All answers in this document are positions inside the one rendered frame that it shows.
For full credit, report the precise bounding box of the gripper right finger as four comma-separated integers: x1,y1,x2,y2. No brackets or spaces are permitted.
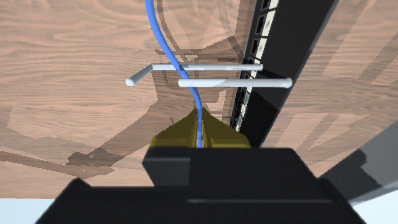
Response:
202,107,252,148

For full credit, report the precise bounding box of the black patch panel rack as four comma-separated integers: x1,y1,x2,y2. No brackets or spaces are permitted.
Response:
178,0,398,207

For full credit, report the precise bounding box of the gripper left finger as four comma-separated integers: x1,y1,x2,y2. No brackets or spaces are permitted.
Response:
148,108,198,148

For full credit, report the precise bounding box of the blue cable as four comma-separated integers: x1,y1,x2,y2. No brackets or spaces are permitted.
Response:
145,0,202,148

